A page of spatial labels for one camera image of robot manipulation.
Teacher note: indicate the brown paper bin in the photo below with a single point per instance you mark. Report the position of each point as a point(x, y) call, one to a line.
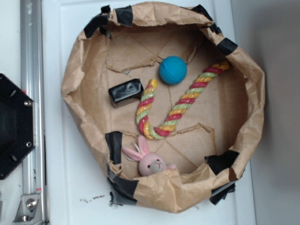
point(216, 136)

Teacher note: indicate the metal corner bracket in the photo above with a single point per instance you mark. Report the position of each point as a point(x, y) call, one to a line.
point(29, 211)

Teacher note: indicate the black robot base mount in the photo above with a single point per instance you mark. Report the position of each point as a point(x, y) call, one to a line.
point(16, 126)

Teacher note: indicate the aluminium extrusion rail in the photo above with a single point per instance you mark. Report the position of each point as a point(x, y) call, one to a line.
point(34, 165)

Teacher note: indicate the multicolour twisted rope toy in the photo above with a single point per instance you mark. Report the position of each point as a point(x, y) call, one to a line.
point(177, 111)

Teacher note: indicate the pink plush bunny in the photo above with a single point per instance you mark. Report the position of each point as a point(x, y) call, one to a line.
point(149, 163)

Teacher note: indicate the blue rubber ball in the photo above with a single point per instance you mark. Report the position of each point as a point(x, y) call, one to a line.
point(173, 70)

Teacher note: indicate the black box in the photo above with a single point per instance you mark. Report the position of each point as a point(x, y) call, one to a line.
point(125, 93)

